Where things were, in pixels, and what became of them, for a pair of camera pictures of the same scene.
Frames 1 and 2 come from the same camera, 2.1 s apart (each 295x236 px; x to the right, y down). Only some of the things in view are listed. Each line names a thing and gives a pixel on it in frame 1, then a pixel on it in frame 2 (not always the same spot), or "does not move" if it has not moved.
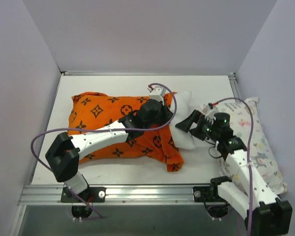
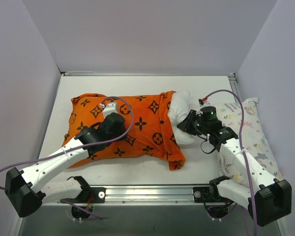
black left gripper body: x=167 y=114 to x=117 y=120
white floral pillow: x=248 y=126 does not move
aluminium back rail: x=63 y=73 does not move
